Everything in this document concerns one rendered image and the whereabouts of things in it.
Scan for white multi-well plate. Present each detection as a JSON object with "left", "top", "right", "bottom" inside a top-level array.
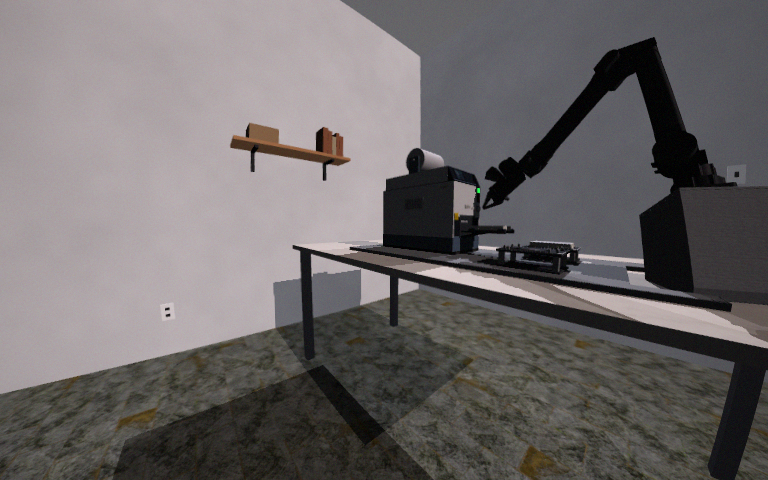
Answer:
[{"left": 529, "top": 241, "right": 575, "bottom": 248}]

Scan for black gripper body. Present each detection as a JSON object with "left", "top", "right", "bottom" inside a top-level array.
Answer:
[{"left": 489, "top": 179, "right": 516, "bottom": 203}]

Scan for light grey cylinder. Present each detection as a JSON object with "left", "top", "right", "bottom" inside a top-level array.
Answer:
[{"left": 406, "top": 148, "right": 444, "bottom": 172}]

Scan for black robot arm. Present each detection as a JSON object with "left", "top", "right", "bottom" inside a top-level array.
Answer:
[{"left": 485, "top": 37, "right": 737, "bottom": 193}]

